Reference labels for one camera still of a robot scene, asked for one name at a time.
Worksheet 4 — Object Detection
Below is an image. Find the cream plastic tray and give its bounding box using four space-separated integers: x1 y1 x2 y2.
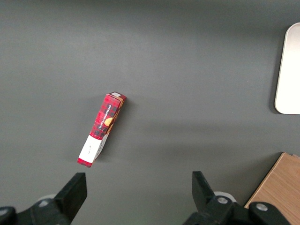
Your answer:
274 22 300 115

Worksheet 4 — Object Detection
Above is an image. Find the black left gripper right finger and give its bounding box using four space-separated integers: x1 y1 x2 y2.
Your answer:
185 171 235 225

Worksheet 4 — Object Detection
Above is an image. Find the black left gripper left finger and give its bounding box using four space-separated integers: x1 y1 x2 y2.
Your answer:
21 172 88 225

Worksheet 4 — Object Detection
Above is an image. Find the red plaid cookie box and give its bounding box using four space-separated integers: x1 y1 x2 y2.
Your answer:
76 91 128 169

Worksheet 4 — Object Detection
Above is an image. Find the wooden drawer cabinet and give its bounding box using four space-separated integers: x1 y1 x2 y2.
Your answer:
244 151 300 225

